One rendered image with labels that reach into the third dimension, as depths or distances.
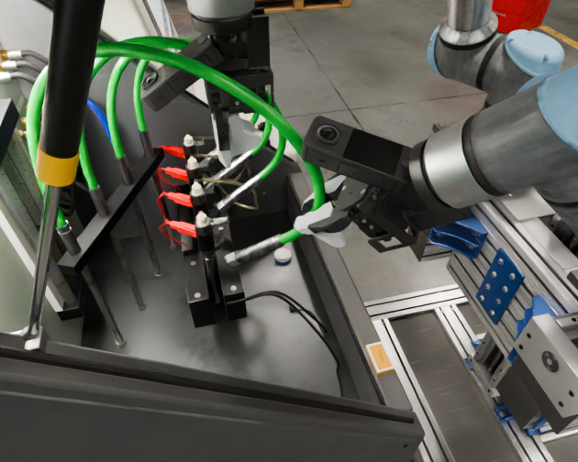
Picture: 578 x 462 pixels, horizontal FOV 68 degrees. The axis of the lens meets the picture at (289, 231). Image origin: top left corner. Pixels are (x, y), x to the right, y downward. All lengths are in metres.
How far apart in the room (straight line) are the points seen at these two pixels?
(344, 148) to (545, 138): 0.17
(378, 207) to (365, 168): 0.05
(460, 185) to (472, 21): 0.66
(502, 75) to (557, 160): 0.67
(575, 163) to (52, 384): 0.41
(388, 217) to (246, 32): 0.27
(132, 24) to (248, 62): 0.40
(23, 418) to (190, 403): 0.13
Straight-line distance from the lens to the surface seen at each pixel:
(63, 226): 0.71
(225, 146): 0.59
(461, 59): 1.06
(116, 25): 0.93
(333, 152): 0.43
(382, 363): 0.73
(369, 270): 2.13
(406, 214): 0.47
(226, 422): 0.46
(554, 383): 0.84
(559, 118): 0.36
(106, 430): 0.44
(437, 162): 0.40
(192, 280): 0.81
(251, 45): 0.56
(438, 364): 1.66
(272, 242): 0.59
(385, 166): 0.43
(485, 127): 0.38
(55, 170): 0.25
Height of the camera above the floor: 1.59
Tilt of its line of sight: 44 degrees down
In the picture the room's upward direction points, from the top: straight up
